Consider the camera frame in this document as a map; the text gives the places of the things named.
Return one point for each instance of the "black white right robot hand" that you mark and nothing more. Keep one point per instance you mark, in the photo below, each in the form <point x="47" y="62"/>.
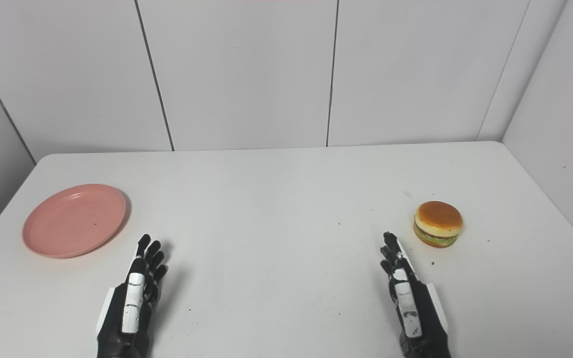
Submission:
<point x="408" y="303"/>

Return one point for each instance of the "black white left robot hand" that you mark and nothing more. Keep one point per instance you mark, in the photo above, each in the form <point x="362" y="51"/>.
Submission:
<point x="132" y="298"/>

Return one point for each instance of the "toy hamburger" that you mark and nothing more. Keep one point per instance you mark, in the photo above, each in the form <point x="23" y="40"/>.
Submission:
<point x="438" y="223"/>

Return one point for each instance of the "pink round plate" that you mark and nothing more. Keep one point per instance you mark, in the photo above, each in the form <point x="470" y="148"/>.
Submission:
<point x="74" y="221"/>

